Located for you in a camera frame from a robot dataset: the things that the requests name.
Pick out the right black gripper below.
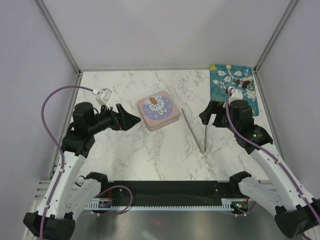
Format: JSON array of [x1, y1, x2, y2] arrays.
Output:
[[199, 99, 240, 134]]

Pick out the white cable duct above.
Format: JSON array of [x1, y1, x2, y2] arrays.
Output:
[[84, 198, 234, 212]]

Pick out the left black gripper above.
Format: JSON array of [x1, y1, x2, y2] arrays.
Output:
[[88, 103, 141, 135]]

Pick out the tin lid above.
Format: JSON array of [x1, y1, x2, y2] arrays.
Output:
[[137, 90, 180, 120]]

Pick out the pink chocolate tin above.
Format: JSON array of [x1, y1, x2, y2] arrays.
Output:
[[143, 114, 180, 132]]

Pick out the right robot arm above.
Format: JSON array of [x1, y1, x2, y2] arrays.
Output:
[[199, 99, 320, 238]]

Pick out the blue floral tray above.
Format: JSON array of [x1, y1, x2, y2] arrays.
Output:
[[209, 64, 260, 117]]

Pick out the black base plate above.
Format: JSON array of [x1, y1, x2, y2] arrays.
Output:
[[105, 180, 243, 206]]

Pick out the metal tongs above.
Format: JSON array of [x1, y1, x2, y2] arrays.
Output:
[[181, 108, 208, 155]]

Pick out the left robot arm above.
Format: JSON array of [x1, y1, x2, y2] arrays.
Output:
[[23, 102, 141, 240]]

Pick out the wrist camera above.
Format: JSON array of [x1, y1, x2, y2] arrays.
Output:
[[227, 87, 243, 103], [95, 88, 112, 109]]

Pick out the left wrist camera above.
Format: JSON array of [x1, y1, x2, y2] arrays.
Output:
[[95, 88, 112, 109]]

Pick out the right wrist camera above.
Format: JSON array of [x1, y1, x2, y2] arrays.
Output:
[[227, 87, 243, 103]]

